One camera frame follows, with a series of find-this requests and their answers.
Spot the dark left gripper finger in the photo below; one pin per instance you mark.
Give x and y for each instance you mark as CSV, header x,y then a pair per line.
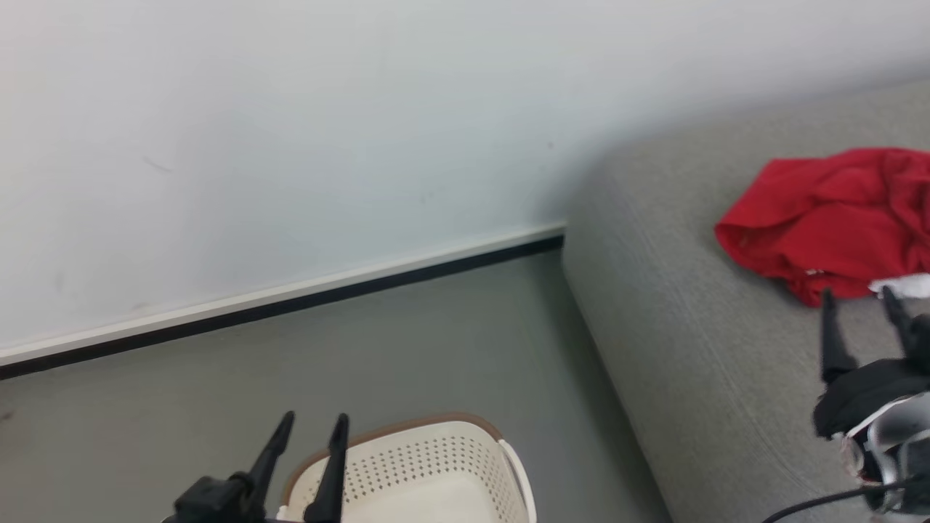
x,y
331,472
272,454

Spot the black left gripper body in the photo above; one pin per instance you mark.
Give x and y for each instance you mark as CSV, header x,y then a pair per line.
x,y
211,503

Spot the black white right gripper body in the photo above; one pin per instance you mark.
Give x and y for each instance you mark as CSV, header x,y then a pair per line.
x,y
872,407

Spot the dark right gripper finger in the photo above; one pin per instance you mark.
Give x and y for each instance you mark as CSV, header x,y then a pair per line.
x,y
907,327
833,341

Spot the red shirt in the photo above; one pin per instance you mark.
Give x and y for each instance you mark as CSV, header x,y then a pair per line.
x,y
828,218

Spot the grey fabric sofa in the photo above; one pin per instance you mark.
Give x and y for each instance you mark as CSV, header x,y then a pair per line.
x,y
712,349

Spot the cream perforated laundry basket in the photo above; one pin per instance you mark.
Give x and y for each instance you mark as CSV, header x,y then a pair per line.
x,y
429,476

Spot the white and black wall skirting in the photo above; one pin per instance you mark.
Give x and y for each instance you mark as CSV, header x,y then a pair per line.
x,y
290,299

